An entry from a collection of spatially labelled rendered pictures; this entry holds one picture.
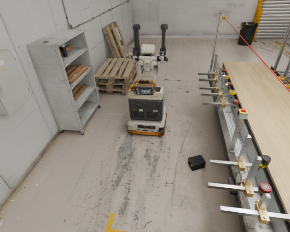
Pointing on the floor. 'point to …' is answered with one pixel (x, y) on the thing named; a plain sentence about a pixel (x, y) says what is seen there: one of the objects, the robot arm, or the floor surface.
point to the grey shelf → (74, 121)
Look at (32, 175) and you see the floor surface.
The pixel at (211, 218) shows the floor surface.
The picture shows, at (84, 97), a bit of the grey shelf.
